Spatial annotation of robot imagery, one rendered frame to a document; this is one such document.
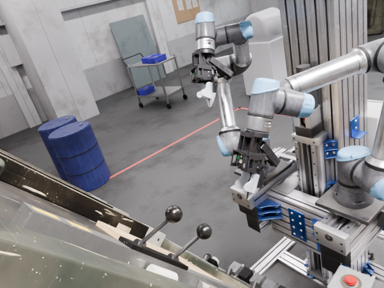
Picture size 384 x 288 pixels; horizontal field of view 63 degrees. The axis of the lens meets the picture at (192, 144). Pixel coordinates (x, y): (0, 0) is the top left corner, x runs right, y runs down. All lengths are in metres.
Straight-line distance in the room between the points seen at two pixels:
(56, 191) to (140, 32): 8.59
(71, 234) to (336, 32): 1.17
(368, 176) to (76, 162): 3.51
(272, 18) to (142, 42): 4.90
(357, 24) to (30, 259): 1.45
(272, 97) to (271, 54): 4.53
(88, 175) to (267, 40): 3.45
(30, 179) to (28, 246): 0.93
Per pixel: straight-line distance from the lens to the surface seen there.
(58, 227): 0.58
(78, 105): 7.65
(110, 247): 0.65
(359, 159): 1.32
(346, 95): 1.52
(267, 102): 0.91
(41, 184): 1.23
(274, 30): 5.58
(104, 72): 9.38
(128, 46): 9.41
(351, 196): 1.41
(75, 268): 0.32
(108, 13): 9.56
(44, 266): 0.30
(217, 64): 1.25
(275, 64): 5.52
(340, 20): 1.42
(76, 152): 4.14
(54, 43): 7.51
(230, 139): 1.61
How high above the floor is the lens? 1.93
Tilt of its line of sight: 24 degrees down
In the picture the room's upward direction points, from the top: 15 degrees counter-clockwise
